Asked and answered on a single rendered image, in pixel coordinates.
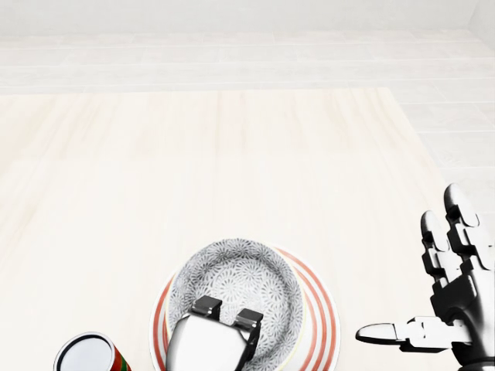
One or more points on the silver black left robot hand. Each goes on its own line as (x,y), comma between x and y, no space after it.
(205,340)

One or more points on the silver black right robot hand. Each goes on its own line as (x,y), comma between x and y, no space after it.
(464,293)

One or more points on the grey floral patterned bowl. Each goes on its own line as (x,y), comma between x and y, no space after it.
(247,278)

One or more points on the white plate with red rings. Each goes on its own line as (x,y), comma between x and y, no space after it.
(323,309)

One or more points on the red green tin can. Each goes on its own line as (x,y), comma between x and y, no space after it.
(87,353)

